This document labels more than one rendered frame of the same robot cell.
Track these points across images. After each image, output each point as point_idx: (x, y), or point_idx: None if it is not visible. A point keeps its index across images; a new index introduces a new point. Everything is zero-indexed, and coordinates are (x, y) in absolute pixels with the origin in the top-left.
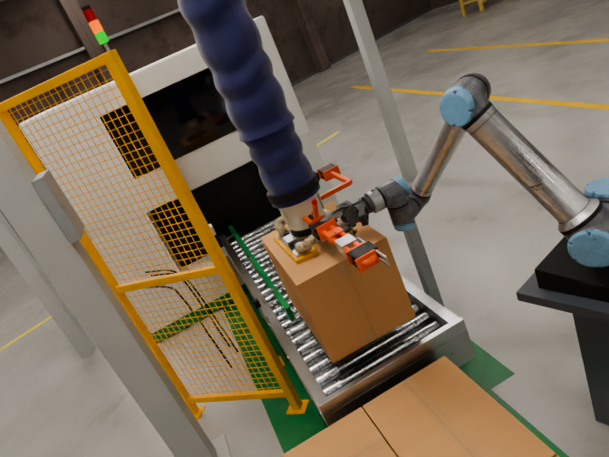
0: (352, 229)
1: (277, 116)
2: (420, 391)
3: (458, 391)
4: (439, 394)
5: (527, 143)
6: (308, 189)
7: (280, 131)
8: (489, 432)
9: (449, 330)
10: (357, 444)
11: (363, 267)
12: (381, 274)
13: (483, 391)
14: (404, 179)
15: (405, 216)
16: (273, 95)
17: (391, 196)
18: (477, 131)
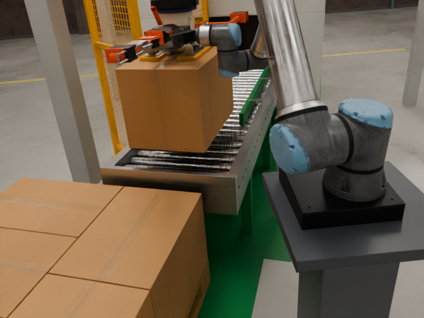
0: (153, 39)
1: None
2: (157, 200)
3: (172, 215)
4: (161, 209)
5: (284, 10)
6: (173, 4)
7: None
8: (145, 248)
9: (219, 178)
10: (89, 201)
11: (110, 60)
12: (184, 100)
13: (182, 226)
14: (236, 28)
15: (224, 62)
16: None
17: (217, 36)
18: None
